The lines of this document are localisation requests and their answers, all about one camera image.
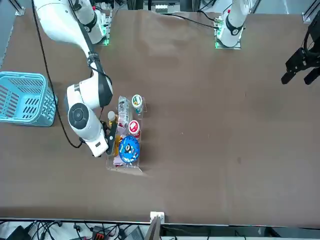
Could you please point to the black power adapter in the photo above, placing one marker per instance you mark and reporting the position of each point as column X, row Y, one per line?
column 15, row 233

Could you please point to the white mouse print biscuit packet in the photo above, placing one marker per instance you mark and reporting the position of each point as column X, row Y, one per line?
column 123, row 110

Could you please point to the red lid snack cup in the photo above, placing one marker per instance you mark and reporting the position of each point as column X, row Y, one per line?
column 133, row 127

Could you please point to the strawberry print snack packet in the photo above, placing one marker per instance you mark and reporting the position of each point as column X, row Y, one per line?
column 122, row 130

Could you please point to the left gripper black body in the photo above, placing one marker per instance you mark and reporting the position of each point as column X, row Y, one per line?
column 302, row 61

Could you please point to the aluminium corner bracket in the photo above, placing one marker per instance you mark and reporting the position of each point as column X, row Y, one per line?
column 20, row 10
column 307, row 17

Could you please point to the amber juice bottle white cap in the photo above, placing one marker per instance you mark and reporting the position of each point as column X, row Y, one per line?
column 116, row 148
column 112, row 117

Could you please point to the aluminium camera post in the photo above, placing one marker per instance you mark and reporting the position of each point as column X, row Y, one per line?
column 153, row 230

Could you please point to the green lid snack cup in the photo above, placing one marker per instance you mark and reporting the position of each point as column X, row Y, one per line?
column 137, row 103

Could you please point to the light blue plastic basket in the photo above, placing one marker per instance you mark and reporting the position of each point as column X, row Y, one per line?
column 37, row 122

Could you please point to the clear acrylic tiered shelf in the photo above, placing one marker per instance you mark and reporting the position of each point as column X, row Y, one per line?
column 125, row 168

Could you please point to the grey power adapter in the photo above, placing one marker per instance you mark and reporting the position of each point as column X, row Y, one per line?
column 135, row 235

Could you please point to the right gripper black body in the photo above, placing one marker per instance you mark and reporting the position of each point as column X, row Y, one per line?
column 111, row 140

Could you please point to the blue instant noodle cup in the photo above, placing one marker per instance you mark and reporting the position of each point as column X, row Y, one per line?
column 128, row 150

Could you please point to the red black power strip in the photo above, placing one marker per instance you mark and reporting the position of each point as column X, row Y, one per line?
column 98, row 235

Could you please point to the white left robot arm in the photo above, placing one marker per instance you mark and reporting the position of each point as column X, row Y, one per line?
column 233, row 25

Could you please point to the white post base bracket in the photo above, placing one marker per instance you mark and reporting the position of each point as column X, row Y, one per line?
column 157, row 215

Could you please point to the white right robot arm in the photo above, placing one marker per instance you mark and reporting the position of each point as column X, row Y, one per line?
column 82, row 125

